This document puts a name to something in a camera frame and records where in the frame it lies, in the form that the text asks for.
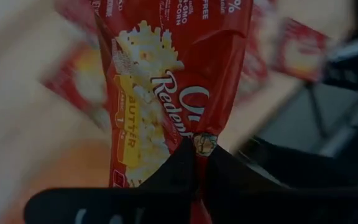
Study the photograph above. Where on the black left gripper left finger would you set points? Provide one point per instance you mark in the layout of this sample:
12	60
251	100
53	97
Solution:
120	205

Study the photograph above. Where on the black aluminium table frame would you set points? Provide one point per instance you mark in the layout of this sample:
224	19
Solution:
275	161

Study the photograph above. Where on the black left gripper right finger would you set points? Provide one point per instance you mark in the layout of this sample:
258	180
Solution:
275	205

